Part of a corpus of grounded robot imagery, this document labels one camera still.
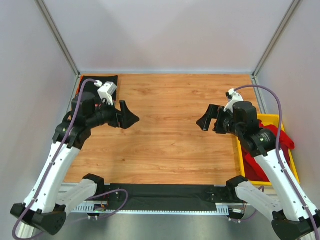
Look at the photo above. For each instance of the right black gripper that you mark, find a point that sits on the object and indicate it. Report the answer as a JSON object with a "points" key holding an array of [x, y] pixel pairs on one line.
{"points": [[217, 120]]}

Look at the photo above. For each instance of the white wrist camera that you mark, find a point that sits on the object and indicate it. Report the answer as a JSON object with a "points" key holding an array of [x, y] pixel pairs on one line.
{"points": [[106, 90], [233, 97]]}

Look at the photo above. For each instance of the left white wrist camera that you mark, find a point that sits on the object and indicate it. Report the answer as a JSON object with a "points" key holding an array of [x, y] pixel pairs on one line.
{"points": [[106, 90]]}

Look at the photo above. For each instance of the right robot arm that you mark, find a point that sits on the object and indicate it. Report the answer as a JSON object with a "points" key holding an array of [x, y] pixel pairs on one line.
{"points": [[292, 214]]}

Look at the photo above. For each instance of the aluminium frame post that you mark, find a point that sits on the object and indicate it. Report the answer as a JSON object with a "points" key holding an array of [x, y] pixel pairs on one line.
{"points": [[276, 36], [44, 10]]}

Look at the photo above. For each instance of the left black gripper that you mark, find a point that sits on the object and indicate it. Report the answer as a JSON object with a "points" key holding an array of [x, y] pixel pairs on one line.
{"points": [[120, 118]]}

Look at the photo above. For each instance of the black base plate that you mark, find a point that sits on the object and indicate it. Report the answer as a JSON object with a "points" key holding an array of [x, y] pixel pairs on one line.
{"points": [[222, 194], [112, 197]]}

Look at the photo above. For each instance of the black t-shirt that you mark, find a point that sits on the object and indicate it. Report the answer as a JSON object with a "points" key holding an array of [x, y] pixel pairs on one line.
{"points": [[91, 88]]}

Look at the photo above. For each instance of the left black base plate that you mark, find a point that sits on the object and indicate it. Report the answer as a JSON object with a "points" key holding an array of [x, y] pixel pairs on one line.
{"points": [[112, 197]]}

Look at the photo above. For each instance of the red t-shirt in bin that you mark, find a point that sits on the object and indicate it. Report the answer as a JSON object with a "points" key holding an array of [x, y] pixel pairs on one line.
{"points": [[251, 170]]}

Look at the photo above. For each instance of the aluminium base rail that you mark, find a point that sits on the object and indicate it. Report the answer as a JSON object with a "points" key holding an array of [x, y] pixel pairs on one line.
{"points": [[97, 206]]}

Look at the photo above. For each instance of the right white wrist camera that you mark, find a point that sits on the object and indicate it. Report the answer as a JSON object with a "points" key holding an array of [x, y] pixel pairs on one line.
{"points": [[233, 97]]}

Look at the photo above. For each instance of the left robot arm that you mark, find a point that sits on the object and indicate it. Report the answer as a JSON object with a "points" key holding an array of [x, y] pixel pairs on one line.
{"points": [[44, 208]]}

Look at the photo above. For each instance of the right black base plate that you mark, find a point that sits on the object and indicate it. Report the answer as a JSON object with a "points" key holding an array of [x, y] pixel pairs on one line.
{"points": [[222, 194]]}

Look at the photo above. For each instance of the yellow plastic bin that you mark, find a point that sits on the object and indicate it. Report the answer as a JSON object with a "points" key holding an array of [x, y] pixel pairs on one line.
{"points": [[239, 151]]}

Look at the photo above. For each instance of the right aluminium frame post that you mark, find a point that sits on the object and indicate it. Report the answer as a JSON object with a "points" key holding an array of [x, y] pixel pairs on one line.
{"points": [[276, 36]]}

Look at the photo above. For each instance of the folded orange t-shirt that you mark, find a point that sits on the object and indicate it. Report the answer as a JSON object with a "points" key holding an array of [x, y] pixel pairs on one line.
{"points": [[79, 86]]}

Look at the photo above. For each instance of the left aluminium frame post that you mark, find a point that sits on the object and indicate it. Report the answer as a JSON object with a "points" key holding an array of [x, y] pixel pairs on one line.
{"points": [[44, 10]]}

